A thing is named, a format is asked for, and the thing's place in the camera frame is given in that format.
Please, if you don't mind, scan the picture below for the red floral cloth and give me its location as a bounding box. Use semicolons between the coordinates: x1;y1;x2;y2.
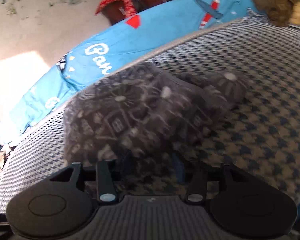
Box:
95;0;138;25

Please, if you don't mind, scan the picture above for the grey patterned fleece garment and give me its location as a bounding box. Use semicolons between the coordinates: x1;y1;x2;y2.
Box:
63;62;248;165

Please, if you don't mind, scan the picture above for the houndstooth sofa cushion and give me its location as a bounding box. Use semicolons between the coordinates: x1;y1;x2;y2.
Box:
0;16;300;213

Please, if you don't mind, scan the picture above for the blue cartoon print pillow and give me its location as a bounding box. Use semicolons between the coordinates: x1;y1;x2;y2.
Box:
0;0;255;150

